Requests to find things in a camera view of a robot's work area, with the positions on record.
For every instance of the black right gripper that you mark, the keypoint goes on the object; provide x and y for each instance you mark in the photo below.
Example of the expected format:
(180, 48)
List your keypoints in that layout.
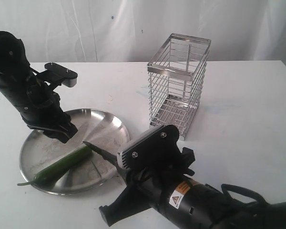
(156, 178)

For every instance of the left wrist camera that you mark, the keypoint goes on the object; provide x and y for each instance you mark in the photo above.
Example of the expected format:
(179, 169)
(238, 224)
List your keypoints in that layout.
(57, 75)

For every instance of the chrome wire utensil rack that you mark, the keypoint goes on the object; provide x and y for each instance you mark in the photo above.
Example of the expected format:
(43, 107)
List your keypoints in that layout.
(175, 81)

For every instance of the round steel plate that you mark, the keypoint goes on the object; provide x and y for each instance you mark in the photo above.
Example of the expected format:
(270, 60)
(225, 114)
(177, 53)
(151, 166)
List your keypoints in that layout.
(83, 168)

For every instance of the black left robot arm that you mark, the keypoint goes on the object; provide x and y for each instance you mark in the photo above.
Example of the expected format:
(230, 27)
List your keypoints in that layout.
(14, 67)

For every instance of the white backdrop curtain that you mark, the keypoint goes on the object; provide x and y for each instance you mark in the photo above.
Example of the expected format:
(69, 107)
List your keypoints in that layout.
(133, 30)

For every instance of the black handled knife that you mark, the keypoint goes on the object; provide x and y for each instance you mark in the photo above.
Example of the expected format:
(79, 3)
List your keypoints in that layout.
(94, 148)

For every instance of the green cucumber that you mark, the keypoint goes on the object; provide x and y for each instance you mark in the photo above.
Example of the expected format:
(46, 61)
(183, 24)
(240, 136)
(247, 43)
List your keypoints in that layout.
(55, 171)

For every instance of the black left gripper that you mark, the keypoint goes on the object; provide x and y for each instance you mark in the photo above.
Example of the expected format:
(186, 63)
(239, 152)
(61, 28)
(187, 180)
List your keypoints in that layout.
(40, 107)

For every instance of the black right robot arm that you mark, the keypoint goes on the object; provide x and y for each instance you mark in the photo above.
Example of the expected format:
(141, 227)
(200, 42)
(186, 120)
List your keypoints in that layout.
(231, 207)

